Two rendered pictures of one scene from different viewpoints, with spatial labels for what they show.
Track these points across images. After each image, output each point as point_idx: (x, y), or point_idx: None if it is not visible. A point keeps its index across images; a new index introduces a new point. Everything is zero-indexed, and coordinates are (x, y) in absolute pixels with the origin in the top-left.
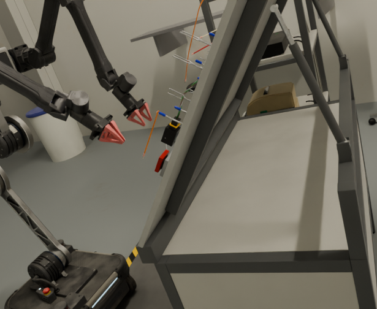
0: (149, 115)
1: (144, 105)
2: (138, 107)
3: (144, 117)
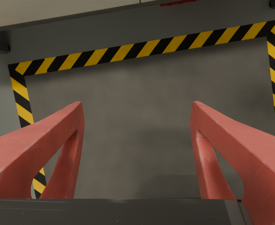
0: (69, 114)
1: (6, 180)
2: (231, 203)
3: (73, 193)
